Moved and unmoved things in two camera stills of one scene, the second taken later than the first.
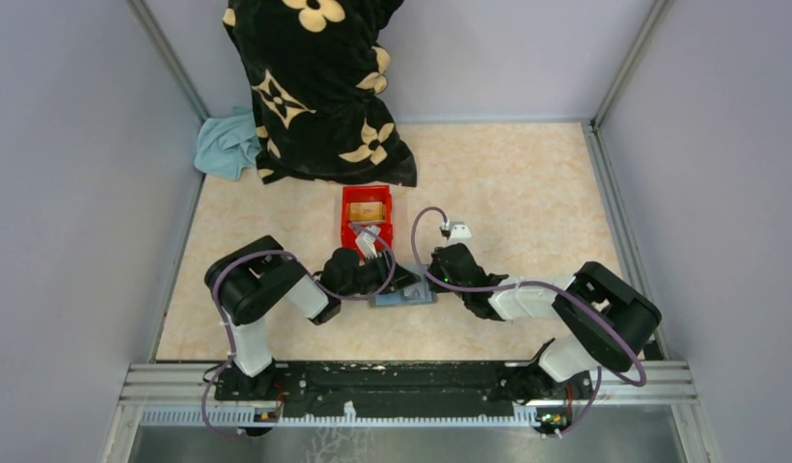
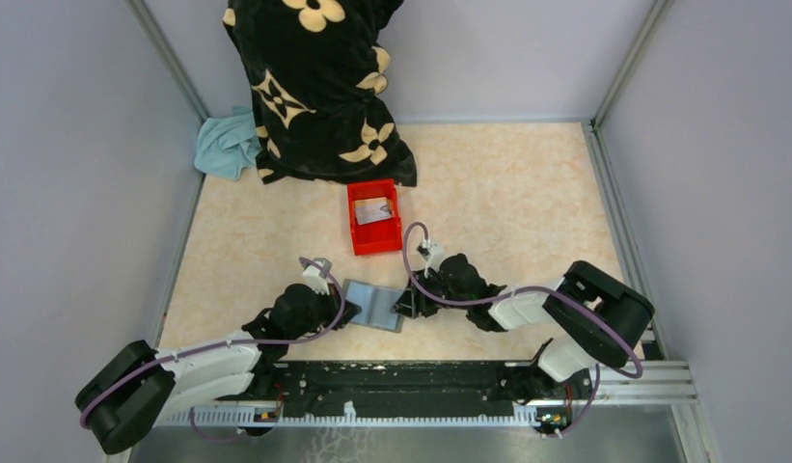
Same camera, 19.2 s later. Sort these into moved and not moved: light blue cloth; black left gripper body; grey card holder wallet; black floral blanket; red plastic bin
Moved: grey card holder wallet; black left gripper body; red plastic bin
Not moved: black floral blanket; light blue cloth
